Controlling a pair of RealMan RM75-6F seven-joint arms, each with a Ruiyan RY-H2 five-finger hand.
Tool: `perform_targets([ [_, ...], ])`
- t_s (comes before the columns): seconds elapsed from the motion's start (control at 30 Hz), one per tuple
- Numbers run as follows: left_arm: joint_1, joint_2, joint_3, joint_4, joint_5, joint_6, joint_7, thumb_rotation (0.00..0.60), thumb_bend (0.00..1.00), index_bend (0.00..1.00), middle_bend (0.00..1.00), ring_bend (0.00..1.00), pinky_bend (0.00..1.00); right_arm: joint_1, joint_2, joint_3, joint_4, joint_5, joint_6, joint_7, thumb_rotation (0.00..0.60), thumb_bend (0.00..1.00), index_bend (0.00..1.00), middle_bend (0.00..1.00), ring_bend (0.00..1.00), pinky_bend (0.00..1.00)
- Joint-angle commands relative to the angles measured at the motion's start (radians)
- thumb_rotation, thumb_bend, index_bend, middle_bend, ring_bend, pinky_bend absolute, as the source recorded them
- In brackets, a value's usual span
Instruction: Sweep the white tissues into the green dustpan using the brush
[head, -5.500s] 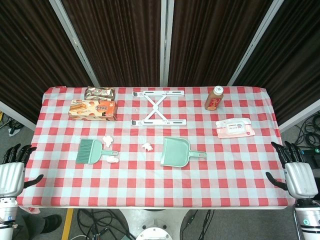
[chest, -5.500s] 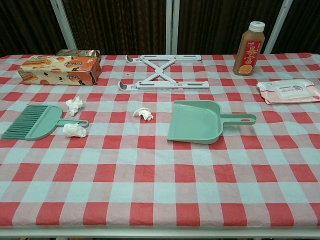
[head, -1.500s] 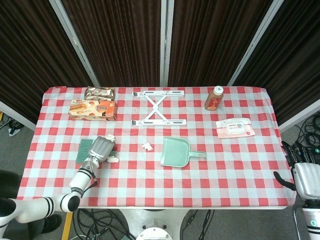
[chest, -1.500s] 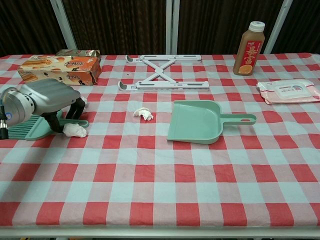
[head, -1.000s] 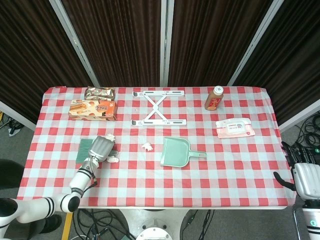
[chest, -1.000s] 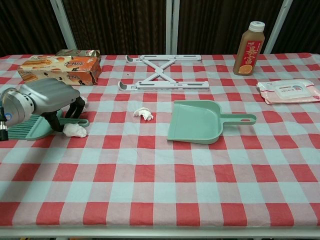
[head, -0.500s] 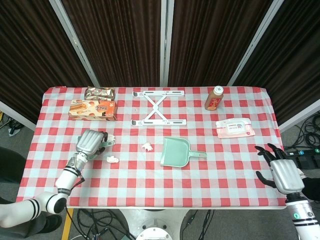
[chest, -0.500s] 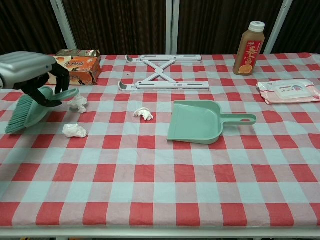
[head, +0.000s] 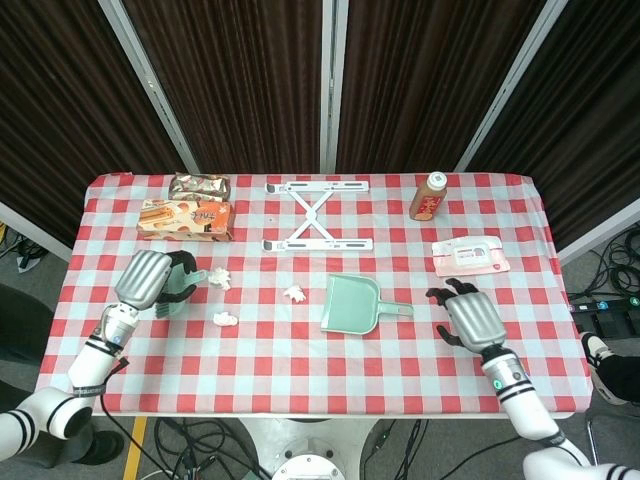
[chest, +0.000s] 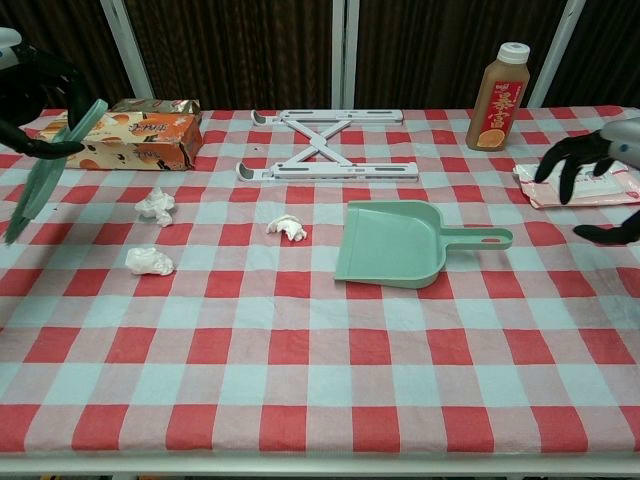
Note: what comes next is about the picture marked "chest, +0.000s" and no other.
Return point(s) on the pink wet wipes pack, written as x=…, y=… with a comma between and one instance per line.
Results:
x=600, y=192

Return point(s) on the red white checkered tablecloth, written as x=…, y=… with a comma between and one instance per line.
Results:
x=320, y=350

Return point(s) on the brown juice bottle white cap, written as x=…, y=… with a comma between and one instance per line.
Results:
x=495, y=110

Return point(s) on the grey metal partition post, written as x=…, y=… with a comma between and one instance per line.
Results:
x=345, y=50
x=127, y=50
x=554, y=55

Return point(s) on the dark brown partition panel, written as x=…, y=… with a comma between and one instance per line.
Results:
x=60, y=20
x=610, y=50
x=240, y=50
x=425, y=50

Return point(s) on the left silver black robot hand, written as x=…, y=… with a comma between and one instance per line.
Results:
x=50, y=65

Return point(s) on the white folding laptop stand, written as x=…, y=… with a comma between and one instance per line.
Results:
x=315, y=142

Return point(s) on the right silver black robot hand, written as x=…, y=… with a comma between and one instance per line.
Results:
x=570, y=150

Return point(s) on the green plastic hand brush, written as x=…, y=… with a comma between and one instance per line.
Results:
x=40, y=190

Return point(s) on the white paper scrap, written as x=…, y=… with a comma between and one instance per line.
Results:
x=156, y=206
x=149, y=261
x=287, y=229

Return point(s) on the orange snack cake box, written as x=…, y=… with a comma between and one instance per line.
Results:
x=145, y=140

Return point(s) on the green plastic dustpan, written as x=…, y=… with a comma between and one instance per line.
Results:
x=390, y=245

